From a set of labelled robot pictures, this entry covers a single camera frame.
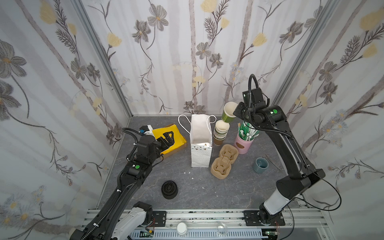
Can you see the pink straw holder cup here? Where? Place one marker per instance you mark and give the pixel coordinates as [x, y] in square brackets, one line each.
[242, 145]

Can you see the white paper bag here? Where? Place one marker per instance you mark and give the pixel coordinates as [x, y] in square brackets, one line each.
[200, 138]

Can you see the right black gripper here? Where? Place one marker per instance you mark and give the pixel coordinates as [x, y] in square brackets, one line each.
[240, 109]

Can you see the bundle of wrapped straws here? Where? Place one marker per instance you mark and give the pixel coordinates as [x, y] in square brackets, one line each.
[246, 132]

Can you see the teal ceramic cup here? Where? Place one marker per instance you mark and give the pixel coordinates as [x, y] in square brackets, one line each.
[260, 165]

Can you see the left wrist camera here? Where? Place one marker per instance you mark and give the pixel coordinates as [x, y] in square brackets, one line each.
[146, 130]

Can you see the stack of paper cups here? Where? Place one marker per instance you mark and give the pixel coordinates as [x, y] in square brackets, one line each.
[220, 132]

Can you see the stack of black lids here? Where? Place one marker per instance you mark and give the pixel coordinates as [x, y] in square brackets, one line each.
[169, 190]

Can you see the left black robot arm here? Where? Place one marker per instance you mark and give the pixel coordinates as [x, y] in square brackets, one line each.
[108, 223]

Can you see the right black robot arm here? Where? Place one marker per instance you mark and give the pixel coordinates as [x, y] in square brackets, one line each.
[302, 174]

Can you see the brown pulp cup carrier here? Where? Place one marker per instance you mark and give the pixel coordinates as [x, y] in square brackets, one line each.
[222, 165]

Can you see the green paper coffee cup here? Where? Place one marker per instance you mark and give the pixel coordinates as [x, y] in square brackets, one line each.
[228, 112]

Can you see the yellow napkin stack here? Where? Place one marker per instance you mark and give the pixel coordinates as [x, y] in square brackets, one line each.
[178, 138]

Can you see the aluminium mounting rail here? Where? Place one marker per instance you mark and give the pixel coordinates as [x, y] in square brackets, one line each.
[224, 224]

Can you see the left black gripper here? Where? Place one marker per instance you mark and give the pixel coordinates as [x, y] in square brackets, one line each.
[160, 142]

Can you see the brown cardboard napkin tray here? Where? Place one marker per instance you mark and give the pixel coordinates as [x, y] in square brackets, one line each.
[168, 153]

